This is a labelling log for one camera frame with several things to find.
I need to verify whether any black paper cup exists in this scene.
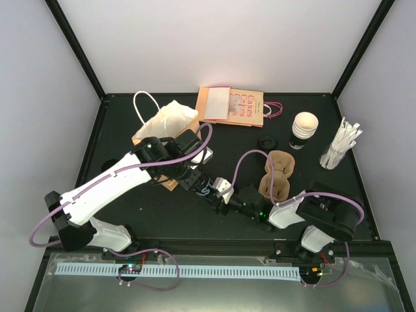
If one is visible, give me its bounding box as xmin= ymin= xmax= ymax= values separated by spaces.
xmin=190 ymin=176 xmax=221 ymax=209

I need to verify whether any orange paper bag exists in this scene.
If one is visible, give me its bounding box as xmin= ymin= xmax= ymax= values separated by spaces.
xmin=129 ymin=91 xmax=202 ymax=185

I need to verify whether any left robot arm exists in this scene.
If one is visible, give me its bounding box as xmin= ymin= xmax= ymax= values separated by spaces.
xmin=45 ymin=130 xmax=213 ymax=259

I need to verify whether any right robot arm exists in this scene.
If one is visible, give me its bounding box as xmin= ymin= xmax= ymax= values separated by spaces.
xmin=212 ymin=178 xmax=365 ymax=262

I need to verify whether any orange flat bag stack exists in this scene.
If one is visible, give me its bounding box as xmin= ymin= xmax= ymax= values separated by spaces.
xmin=195 ymin=86 xmax=231 ymax=122

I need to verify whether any stack of black lids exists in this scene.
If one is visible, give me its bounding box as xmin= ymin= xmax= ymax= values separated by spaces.
xmin=257 ymin=136 xmax=278 ymax=153

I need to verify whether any Cakes printed paper bag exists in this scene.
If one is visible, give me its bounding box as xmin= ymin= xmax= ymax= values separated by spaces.
xmin=213 ymin=88 xmax=283 ymax=127

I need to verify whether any stack of paper cups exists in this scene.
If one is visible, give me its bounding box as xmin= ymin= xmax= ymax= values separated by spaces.
xmin=289 ymin=112 xmax=319 ymax=150

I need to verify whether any jar of white stirrers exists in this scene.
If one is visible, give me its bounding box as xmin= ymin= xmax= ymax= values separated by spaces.
xmin=320 ymin=117 xmax=363 ymax=170

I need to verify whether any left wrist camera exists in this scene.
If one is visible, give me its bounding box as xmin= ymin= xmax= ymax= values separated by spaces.
xmin=190 ymin=147 xmax=213 ymax=165

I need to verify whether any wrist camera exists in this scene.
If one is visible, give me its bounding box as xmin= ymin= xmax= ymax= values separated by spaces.
xmin=213 ymin=177 xmax=234 ymax=205
xmin=190 ymin=147 xmax=213 ymax=165

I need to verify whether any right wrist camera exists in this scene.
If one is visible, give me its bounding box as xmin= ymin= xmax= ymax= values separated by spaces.
xmin=213 ymin=177 xmax=234 ymax=205

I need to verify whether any light blue cable duct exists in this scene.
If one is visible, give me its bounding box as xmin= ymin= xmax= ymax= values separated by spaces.
xmin=55 ymin=263 xmax=301 ymax=281

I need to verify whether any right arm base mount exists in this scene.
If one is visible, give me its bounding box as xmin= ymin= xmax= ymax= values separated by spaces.
xmin=265 ymin=240 xmax=335 ymax=266

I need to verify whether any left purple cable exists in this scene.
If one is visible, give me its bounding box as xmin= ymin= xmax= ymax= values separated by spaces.
xmin=27 ymin=123 xmax=180 ymax=291

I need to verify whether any purple cable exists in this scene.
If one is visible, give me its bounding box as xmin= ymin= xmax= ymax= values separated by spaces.
xmin=227 ymin=149 xmax=365 ymax=289
xmin=27 ymin=123 xmax=180 ymax=291

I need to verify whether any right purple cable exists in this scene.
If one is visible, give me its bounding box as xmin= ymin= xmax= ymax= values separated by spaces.
xmin=227 ymin=149 xmax=365 ymax=289

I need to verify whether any black frame post left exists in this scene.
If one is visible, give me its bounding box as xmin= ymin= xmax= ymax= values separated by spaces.
xmin=44 ymin=0 xmax=106 ymax=99

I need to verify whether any black frame post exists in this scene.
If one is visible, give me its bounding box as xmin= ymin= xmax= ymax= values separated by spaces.
xmin=44 ymin=0 xmax=106 ymax=99
xmin=331 ymin=0 xmax=395 ymax=100

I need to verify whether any black frame post right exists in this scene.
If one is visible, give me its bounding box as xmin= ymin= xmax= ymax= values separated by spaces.
xmin=331 ymin=0 xmax=395 ymax=100

